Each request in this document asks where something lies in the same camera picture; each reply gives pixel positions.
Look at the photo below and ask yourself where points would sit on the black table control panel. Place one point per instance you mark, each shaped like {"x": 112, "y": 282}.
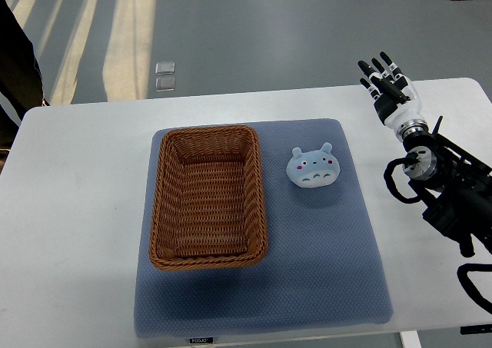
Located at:
{"x": 476, "y": 329}

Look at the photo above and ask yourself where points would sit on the blue plush toy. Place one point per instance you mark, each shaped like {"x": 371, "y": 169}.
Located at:
{"x": 313, "y": 169}

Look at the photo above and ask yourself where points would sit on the brown wicker basket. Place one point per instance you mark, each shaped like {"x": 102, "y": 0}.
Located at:
{"x": 208, "y": 210}

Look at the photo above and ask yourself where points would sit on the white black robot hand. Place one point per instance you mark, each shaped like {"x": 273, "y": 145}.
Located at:
{"x": 396, "y": 100}

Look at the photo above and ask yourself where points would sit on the upper floor socket plate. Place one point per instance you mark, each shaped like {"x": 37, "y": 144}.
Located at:
{"x": 165, "y": 68}

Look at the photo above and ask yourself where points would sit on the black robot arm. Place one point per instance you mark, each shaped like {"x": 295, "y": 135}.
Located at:
{"x": 453, "y": 184}

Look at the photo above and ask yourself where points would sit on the white table leg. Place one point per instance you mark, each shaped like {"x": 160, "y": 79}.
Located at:
{"x": 410, "y": 339}

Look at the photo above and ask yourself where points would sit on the person in dark clothing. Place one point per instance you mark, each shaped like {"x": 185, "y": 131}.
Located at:
{"x": 21, "y": 77}

